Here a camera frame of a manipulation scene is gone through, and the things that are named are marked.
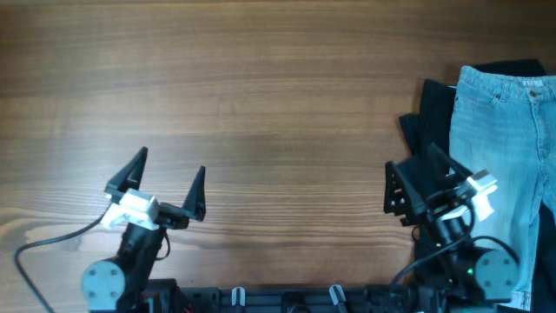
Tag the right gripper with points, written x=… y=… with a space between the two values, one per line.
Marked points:
x=435 y=202

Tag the left white rail clip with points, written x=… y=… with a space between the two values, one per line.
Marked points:
x=238 y=297

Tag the white rail clip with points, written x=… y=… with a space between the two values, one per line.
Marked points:
x=238 y=297
x=338 y=298

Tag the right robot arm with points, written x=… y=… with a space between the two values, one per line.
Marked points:
x=449 y=264

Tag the right white rail clip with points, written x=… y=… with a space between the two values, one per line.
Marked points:
x=338 y=298

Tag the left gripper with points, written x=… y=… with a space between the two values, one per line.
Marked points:
x=195 y=205

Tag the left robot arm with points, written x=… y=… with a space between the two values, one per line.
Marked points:
x=122 y=283

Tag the light blue denim shorts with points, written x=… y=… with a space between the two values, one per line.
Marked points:
x=506 y=125

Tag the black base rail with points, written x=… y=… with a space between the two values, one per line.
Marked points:
x=369 y=299

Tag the black clothes pile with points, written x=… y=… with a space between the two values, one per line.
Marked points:
x=432 y=125

